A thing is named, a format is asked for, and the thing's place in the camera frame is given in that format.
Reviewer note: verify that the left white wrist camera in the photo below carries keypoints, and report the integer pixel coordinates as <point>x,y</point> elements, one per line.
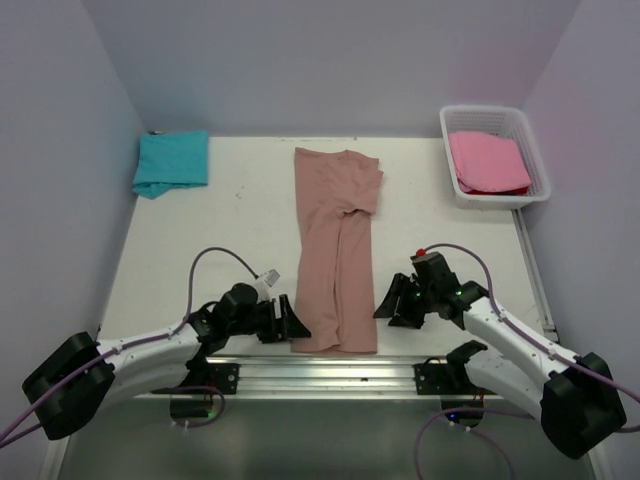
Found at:
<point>264,283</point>

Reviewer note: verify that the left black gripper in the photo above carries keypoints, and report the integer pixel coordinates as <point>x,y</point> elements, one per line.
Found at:
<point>288,327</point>

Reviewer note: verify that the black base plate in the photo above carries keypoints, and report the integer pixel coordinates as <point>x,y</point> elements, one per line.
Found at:
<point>442,379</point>
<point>223,376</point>

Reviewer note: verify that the folded teal t-shirt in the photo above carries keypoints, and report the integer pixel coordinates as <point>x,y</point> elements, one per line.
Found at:
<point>171,161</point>

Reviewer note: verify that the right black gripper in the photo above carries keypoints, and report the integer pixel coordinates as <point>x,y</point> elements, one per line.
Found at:
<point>403,316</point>

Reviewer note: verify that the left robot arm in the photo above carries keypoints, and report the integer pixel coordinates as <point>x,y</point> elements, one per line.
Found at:
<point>84,375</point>

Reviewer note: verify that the folded pink t-shirt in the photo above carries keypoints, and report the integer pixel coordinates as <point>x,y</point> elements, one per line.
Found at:
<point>487,162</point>

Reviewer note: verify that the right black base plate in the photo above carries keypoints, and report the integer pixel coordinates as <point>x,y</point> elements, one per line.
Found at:
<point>442,379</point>

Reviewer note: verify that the white plastic basket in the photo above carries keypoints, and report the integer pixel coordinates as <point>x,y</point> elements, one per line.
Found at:
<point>503,122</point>

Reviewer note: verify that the dusty pink printed t-shirt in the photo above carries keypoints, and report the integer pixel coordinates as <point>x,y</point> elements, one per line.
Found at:
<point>336,199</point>

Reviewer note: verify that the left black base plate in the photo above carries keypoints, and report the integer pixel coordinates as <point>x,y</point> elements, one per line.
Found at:
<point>223,376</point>

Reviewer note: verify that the red t-shirt in basket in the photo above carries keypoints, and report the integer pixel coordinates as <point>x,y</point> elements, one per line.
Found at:
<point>514,192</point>

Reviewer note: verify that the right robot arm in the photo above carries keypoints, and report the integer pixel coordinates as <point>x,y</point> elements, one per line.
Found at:
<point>573,397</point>

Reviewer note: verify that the aluminium mounting rail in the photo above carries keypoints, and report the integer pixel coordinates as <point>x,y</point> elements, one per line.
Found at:
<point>348,377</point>

